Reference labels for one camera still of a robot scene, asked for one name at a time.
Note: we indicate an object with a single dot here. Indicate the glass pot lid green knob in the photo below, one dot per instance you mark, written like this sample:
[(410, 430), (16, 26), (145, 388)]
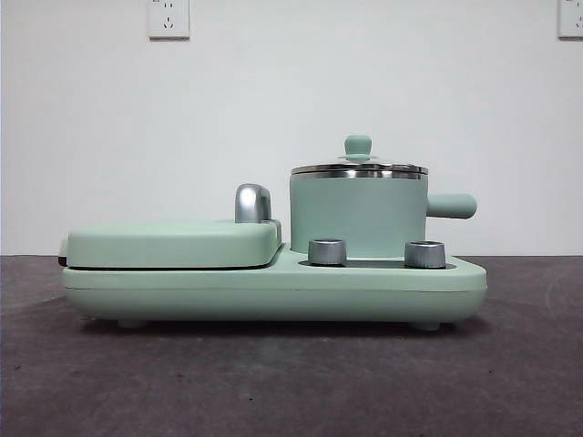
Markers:
[(359, 145)]

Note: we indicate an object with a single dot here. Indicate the silver control knob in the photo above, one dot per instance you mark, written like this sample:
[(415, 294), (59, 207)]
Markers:
[(424, 254), (327, 251)]

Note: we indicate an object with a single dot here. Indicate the white wall socket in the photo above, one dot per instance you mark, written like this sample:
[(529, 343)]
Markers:
[(167, 20), (571, 18)]

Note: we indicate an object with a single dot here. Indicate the mint green breakfast maker base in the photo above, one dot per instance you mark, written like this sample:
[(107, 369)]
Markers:
[(182, 291)]

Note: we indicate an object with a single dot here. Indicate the mint green sandwich press lid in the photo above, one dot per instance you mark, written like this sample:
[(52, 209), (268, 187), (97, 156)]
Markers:
[(173, 241)]

